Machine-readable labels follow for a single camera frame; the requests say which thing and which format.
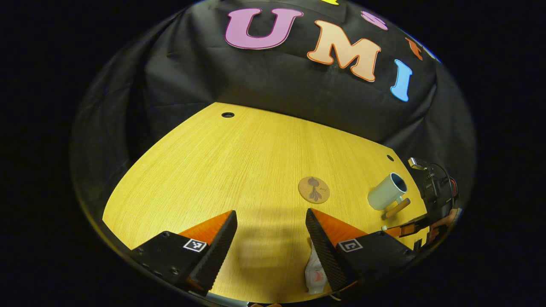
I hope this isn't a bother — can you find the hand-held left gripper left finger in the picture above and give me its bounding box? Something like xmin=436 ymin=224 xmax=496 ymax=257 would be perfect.
xmin=130 ymin=210 xmax=238 ymax=297

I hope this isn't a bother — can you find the wooden desktop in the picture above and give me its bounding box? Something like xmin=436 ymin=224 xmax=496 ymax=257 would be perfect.
xmin=102 ymin=102 xmax=429 ymax=304

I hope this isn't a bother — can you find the white toothpaste tube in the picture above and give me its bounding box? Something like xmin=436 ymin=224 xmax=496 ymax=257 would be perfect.
xmin=304 ymin=239 xmax=330 ymax=295

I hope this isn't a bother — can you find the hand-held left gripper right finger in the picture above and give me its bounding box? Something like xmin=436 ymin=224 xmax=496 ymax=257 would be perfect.
xmin=305 ymin=208 xmax=416 ymax=295

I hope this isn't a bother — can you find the pale green cup wooden handle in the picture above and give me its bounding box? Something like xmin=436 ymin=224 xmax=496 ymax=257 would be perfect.
xmin=367 ymin=172 xmax=411 ymax=220

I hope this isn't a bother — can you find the round cork coaster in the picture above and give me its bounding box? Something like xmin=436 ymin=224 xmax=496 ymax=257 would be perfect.
xmin=298 ymin=176 xmax=331 ymax=204

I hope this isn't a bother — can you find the black backdrop cloth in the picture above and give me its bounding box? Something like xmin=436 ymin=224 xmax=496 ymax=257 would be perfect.
xmin=70 ymin=0 xmax=476 ymax=239

